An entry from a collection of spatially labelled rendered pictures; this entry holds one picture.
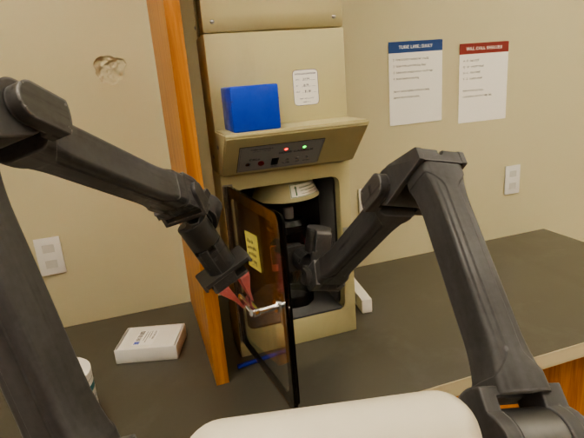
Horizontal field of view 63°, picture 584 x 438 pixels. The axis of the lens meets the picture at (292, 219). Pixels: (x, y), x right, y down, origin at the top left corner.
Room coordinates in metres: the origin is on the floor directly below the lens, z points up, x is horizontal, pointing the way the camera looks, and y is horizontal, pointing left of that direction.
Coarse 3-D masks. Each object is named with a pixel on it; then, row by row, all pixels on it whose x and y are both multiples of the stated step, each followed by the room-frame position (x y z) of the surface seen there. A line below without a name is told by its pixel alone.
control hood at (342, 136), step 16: (288, 128) 1.01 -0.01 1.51; (304, 128) 1.01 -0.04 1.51; (320, 128) 1.03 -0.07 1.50; (336, 128) 1.04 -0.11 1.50; (352, 128) 1.05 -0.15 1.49; (224, 144) 0.98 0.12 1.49; (240, 144) 0.99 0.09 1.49; (256, 144) 1.00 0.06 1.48; (336, 144) 1.08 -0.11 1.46; (352, 144) 1.10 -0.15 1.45; (224, 160) 1.01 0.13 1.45; (320, 160) 1.11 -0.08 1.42; (336, 160) 1.13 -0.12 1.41
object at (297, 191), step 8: (280, 184) 1.15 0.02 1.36; (288, 184) 1.15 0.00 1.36; (296, 184) 1.16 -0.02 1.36; (304, 184) 1.17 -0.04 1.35; (312, 184) 1.19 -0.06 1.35; (256, 192) 1.19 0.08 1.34; (264, 192) 1.16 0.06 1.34; (272, 192) 1.15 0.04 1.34; (280, 192) 1.15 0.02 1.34; (288, 192) 1.14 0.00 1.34; (296, 192) 1.15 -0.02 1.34; (304, 192) 1.16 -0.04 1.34; (312, 192) 1.17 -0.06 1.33; (264, 200) 1.15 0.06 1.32; (272, 200) 1.14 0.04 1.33; (280, 200) 1.14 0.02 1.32; (288, 200) 1.14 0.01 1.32; (296, 200) 1.14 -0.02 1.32; (304, 200) 1.15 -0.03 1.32
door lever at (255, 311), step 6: (240, 294) 0.87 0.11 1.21; (240, 300) 0.86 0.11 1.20; (246, 300) 0.84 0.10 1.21; (246, 306) 0.83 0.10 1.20; (252, 306) 0.81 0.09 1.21; (264, 306) 0.81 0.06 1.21; (270, 306) 0.81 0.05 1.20; (276, 306) 0.81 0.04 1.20; (252, 312) 0.80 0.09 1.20; (258, 312) 0.80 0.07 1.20; (264, 312) 0.81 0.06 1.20; (276, 312) 0.81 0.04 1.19
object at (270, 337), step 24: (240, 192) 0.97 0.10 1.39; (240, 216) 0.97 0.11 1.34; (264, 216) 0.84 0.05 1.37; (240, 240) 0.99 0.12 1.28; (264, 240) 0.85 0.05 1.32; (264, 264) 0.86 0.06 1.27; (240, 288) 1.03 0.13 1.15; (264, 288) 0.87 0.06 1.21; (288, 312) 0.78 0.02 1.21; (264, 336) 0.90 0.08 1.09; (288, 336) 0.78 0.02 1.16; (264, 360) 0.92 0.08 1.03; (288, 360) 0.79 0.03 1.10; (288, 384) 0.80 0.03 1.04
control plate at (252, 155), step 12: (276, 144) 1.02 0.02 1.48; (288, 144) 1.03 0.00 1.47; (300, 144) 1.04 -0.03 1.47; (312, 144) 1.05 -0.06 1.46; (240, 156) 1.01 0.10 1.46; (252, 156) 1.03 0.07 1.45; (264, 156) 1.04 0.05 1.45; (276, 156) 1.05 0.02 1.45; (288, 156) 1.06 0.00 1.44; (300, 156) 1.07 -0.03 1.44; (312, 156) 1.09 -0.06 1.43; (240, 168) 1.04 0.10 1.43; (252, 168) 1.06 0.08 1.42; (264, 168) 1.07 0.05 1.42
